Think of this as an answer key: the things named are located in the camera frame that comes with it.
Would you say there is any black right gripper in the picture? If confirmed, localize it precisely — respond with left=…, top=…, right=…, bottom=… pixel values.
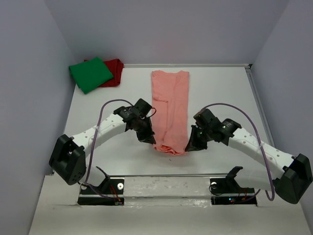
left=185, top=124, right=213, bottom=152

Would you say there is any pink t shirt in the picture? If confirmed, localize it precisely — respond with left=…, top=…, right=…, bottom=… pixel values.
left=151, top=70, right=189, bottom=156

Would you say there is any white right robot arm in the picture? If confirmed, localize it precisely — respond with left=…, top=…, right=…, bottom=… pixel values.
left=185, top=109, right=313, bottom=204

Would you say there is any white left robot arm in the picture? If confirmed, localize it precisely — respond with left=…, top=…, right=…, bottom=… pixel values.
left=49, top=98, right=156, bottom=193

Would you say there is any red folded t shirt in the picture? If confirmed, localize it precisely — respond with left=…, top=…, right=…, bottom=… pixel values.
left=99, top=59, right=124, bottom=87

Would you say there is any green folded t shirt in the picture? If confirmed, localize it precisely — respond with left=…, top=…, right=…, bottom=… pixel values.
left=69, top=57, right=113, bottom=94

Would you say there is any white front cover board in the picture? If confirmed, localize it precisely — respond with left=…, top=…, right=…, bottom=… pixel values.
left=30, top=175, right=310, bottom=235

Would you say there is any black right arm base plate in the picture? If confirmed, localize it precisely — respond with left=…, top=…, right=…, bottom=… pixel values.
left=209, top=178, right=257, bottom=206

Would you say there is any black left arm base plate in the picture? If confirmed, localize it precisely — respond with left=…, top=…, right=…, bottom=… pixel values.
left=77, top=177, right=125, bottom=206

